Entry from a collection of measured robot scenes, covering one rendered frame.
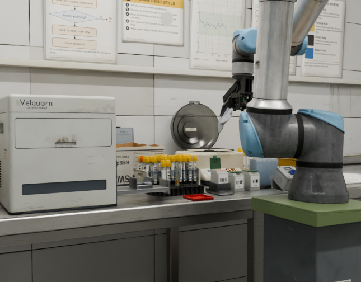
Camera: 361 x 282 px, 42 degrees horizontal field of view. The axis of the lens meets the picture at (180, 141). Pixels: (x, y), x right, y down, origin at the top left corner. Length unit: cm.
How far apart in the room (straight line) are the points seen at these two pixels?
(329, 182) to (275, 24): 41
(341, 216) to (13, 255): 126
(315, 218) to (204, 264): 124
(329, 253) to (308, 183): 17
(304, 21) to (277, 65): 27
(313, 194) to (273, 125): 20
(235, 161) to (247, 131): 66
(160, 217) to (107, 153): 23
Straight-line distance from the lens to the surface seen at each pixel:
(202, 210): 138
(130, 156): 162
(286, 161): 174
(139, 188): 134
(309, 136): 119
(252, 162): 167
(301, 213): 111
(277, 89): 117
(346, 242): 122
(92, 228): 129
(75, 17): 195
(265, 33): 118
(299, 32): 145
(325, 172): 121
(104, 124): 128
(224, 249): 230
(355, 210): 116
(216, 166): 155
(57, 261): 198
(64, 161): 125
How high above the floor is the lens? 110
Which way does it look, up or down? 2 degrees down
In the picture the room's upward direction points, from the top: straight up
